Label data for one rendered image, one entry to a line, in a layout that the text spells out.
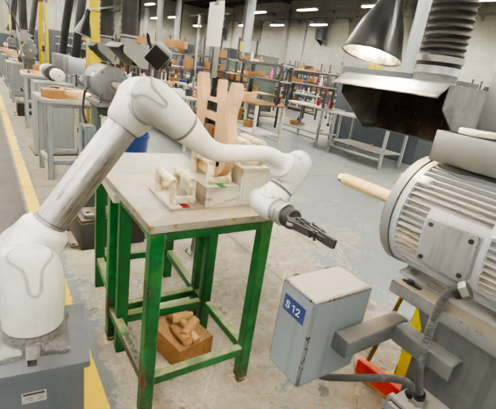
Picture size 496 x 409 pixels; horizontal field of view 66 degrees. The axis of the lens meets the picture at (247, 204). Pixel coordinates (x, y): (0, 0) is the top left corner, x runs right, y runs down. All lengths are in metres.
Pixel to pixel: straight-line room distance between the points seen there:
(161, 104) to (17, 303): 0.63
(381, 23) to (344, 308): 0.59
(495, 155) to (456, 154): 0.07
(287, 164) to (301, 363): 0.80
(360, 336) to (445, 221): 0.27
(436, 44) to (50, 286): 1.11
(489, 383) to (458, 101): 0.57
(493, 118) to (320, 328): 0.57
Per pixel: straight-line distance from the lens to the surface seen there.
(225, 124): 1.55
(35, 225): 1.30
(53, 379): 1.24
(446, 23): 1.04
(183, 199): 1.58
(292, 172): 1.42
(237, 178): 1.67
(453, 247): 0.79
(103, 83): 3.06
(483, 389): 0.89
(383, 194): 1.01
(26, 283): 1.13
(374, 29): 0.93
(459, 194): 0.84
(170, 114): 1.12
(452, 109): 0.97
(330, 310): 0.77
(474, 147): 0.83
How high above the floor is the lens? 1.50
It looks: 19 degrees down
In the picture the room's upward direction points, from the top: 9 degrees clockwise
